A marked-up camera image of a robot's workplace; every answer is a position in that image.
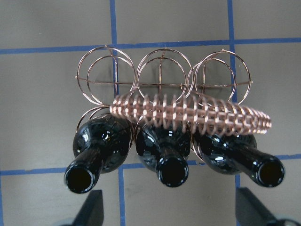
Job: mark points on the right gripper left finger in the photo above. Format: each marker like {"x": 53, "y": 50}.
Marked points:
{"x": 91, "y": 212}

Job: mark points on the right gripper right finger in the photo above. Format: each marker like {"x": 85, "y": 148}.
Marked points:
{"x": 250, "y": 211}

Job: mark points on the dark wine bottle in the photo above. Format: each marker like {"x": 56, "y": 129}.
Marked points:
{"x": 100, "y": 146}
{"x": 234, "y": 154}
{"x": 165, "y": 151}

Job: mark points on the copper wire bottle basket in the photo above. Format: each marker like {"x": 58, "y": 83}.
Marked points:
{"x": 193, "y": 110}

